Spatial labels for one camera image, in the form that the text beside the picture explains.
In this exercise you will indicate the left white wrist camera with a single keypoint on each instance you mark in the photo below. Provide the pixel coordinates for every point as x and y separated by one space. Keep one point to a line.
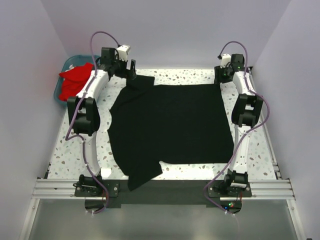
123 52

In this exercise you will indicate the black t shirt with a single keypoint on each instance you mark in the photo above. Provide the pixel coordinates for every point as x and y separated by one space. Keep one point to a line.
174 124

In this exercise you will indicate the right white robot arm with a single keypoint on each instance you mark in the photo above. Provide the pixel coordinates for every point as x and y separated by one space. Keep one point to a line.
245 116

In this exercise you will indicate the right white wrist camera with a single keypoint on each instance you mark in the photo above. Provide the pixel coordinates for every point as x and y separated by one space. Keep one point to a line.
224 59

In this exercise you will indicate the red t shirt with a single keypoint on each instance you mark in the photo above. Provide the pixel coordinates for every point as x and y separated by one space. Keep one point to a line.
74 80

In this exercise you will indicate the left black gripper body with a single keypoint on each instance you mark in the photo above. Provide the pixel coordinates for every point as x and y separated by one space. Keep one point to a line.
120 68

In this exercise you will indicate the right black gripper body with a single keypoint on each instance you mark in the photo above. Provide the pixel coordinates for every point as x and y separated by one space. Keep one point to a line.
221 74

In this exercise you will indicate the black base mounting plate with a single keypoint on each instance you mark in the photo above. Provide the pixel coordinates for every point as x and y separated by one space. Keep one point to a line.
156 192

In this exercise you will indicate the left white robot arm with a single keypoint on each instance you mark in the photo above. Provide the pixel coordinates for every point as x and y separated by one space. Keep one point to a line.
84 118

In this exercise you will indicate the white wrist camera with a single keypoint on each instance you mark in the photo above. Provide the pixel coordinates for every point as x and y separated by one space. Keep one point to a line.
224 59
123 52

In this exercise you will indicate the aluminium frame rail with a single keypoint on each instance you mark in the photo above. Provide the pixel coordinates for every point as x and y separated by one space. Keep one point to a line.
56 214

